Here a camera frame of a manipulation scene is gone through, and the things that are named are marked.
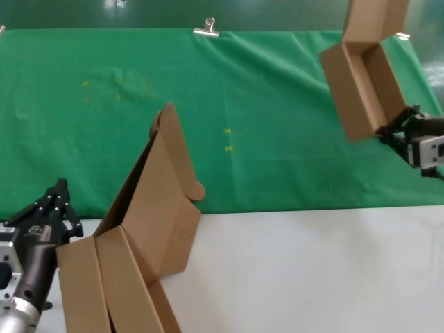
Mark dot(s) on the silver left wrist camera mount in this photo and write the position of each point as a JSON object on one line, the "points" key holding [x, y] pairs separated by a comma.
{"points": [[7, 256]]}

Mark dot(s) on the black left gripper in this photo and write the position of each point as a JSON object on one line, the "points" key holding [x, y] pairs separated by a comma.
{"points": [[38, 256]]}

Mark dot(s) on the green table cloth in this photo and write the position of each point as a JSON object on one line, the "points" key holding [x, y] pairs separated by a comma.
{"points": [[260, 104]]}

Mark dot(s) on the small black plug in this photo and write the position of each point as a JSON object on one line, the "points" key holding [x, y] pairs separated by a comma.
{"points": [[47, 306]]}

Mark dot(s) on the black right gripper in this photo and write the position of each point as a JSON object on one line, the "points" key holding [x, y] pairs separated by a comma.
{"points": [[428, 126]]}

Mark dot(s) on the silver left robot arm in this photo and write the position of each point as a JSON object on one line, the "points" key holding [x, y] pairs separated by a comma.
{"points": [[17, 319]]}

